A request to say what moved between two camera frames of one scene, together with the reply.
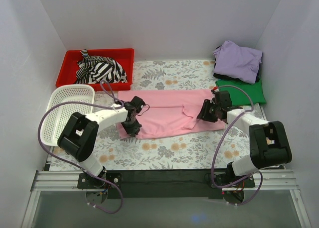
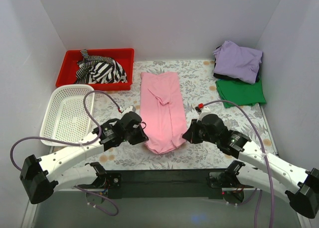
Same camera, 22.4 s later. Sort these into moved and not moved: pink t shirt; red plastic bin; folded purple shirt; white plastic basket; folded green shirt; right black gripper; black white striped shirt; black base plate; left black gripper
Moved: right black gripper; pink t shirt; left black gripper
Not moved: folded green shirt; folded purple shirt; red plastic bin; black base plate; black white striped shirt; white plastic basket
